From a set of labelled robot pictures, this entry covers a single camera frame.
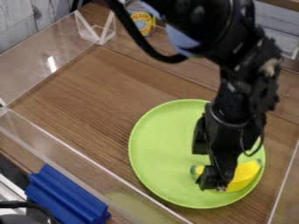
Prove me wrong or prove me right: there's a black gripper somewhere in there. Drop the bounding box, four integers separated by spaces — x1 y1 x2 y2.
190 102 266 192

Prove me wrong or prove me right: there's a yellow toy banana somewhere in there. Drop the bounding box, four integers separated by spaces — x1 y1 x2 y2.
189 158 262 193

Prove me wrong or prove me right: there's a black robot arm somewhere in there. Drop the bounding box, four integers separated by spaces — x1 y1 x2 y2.
141 0 281 191

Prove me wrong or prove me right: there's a green plate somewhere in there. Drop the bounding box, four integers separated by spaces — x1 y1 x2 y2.
128 99 265 209

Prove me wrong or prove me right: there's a blue plastic clamp block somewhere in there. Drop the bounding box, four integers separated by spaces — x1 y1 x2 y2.
25 164 110 224

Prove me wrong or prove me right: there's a yellow blue labelled can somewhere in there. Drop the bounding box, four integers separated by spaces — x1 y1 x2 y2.
126 8 156 37

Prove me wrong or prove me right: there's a clear acrylic enclosure wall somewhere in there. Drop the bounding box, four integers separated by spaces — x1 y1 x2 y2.
0 106 192 224

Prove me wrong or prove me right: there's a clear acrylic triangular bracket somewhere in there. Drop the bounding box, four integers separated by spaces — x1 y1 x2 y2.
73 10 116 46

